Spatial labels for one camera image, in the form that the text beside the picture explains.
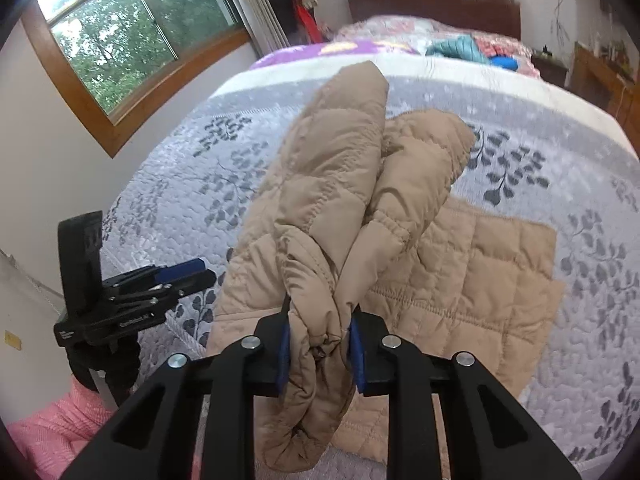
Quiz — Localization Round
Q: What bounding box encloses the dark wooden nightstand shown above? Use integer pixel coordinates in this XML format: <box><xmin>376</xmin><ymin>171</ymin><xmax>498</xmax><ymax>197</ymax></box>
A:
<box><xmin>530</xmin><ymin>51</ymin><xmax>569</xmax><ymax>89</ymax></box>

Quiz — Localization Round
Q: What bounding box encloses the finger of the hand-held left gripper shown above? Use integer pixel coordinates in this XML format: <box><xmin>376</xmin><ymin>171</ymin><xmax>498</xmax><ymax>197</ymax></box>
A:
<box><xmin>102</xmin><ymin>258</ymin><xmax>207</xmax><ymax>294</ymax></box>
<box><xmin>106</xmin><ymin>270</ymin><xmax>218</xmax><ymax>312</ymax></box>

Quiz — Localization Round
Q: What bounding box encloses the grey leaf-pattern bed quilt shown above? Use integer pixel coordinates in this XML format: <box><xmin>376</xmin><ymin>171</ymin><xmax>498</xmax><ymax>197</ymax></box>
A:
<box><xmin>101</xmin><ymin>54</ymin><xmax>640</xmax><ymax>480</ymax></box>

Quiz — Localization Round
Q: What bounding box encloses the teal quilted garment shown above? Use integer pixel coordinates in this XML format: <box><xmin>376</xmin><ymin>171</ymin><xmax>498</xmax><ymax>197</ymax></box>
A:
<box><xmin>425</xmin><ymin>35</ymin><xmax>494</xmax><ymax>66</ymax></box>

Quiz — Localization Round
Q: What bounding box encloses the purple floral blanket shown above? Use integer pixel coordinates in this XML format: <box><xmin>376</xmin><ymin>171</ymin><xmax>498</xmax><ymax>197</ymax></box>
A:
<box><xmin>249</xmin><ymin>40</ymin><xmax>427</xmax><ymax>72</ymax></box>

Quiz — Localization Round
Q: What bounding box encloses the beige curtain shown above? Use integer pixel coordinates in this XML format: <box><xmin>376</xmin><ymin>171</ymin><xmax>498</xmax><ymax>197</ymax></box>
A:
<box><xmin>234</xmin><ymin>0</ymin><xmax>292</xmax><ymax>57</ymax></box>

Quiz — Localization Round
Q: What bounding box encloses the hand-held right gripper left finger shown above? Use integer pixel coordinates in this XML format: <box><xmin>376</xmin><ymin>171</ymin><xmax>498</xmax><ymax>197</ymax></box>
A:
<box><xmin>61</xmin><ymin>296</ymin><xmax>293</xmax><ymax>480</ymax></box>

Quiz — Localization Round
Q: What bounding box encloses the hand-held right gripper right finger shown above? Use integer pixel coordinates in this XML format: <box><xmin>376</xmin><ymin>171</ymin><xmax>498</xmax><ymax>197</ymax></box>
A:
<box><xmin>349</xmin><ymin>304</ymin><xmax>582</xmax><ymax>480</ymax></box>

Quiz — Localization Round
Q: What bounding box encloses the dark wooden headboard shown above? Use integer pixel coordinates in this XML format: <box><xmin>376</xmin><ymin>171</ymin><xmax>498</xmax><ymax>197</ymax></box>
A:
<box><xmin>345</xmin><ymin>0</ymin><xmax>522</xmax><ymax>42</ymax></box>

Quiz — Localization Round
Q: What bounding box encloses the tan quilted jacket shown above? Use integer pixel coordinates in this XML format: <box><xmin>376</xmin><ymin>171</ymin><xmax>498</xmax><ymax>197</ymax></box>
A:
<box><xmin>205</xmin><ymin>60</ymin><xmax>567</xmax><ymax>474</ymax></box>

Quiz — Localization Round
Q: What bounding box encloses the bright blue cloth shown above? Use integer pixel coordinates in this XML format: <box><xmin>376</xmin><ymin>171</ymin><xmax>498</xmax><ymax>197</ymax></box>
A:
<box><xmin>488</xmin><ymin>54</ymin><xmax>522</xmax><ymax>74</ymax></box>

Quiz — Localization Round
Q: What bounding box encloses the person's left forearm pink sleeve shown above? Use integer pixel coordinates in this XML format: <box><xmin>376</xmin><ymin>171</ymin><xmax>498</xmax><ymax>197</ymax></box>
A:
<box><xmin>5</xmin><ymin>375</ymin><xmax>122</xmax><ymax>480</ymax></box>

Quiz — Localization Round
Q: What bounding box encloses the wooden desk with clutter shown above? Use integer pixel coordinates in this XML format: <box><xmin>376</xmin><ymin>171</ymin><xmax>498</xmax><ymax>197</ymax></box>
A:
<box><xmin>570</xmin><ymin>30</ymin><xmax>640</xmax><ymax>123</ymax></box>

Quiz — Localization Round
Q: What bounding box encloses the large wooden-framed window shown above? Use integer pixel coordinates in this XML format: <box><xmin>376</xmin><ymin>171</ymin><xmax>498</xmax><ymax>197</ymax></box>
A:
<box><xmin>20</xmin><ymin>0</ymin><xmax>252</xmax><ymax>159</ymax></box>

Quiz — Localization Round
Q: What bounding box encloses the pink patchwork floral quilt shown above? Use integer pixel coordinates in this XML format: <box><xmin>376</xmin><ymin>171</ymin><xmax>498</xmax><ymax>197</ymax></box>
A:
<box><xmin>334</xmin><ymin>16</ymin><xmax>534</xmax><ymax>79</ymax></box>

